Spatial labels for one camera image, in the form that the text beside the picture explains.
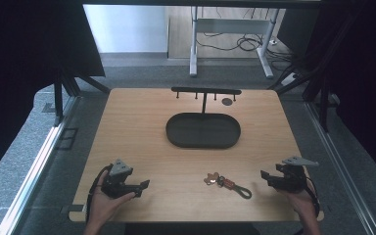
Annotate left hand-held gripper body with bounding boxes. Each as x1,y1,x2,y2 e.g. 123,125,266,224
101,159,134,199

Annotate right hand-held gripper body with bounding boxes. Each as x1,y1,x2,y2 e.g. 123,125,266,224
275,156,320,193

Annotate keychain with brown charm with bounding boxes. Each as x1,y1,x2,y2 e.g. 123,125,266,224
204,171,253,200

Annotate black key rack with tray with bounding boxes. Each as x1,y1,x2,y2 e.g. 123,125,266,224
165,86,243,150

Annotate person's right hand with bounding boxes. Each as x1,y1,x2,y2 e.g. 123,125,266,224
277,182,318,220

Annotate person's left hand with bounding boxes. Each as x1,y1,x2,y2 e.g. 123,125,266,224
89,170,137,227

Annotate white power strip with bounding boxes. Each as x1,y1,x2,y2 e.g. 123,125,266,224
281,72,299,87

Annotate black curtain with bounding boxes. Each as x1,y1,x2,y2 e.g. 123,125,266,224
276,0,376,181
0,0,106,189

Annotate black wrist strap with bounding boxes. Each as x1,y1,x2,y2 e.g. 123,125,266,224
303,175,321,219
85,164,114,223

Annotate aluminium rail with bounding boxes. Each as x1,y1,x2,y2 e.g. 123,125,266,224
304,101,376,235
0,95,80,235

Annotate black metal frame stand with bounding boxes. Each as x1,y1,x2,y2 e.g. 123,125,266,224
266,13,341,133
53,63,112,127

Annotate black floor cables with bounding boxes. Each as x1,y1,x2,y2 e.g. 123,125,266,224
196,30,297,71

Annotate white desk frame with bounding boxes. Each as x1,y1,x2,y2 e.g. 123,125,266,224
189,6,280,79

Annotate black overhead frame beam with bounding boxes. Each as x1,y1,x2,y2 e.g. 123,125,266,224
81,0,322,10

